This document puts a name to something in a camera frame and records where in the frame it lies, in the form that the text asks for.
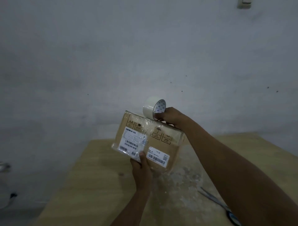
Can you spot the person's left hand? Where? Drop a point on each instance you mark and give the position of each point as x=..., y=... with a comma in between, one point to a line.
x=142, y=174

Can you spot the clear tape roll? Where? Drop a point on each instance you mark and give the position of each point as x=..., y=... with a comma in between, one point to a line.
x=149, y=107

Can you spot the brown cardboard box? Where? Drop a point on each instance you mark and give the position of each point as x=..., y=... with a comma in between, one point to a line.
x=160, y=144

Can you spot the person's right hand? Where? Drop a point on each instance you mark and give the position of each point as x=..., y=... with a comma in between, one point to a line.
x=173, y=116

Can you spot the person's right forearm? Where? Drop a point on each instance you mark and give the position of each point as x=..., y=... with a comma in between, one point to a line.
x=242, y=177

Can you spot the white wall switch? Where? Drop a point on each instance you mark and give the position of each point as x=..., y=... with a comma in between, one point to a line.
x=244, y=3

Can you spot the person's left forearm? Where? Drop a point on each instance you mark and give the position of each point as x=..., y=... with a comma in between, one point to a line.
x=132, y=209

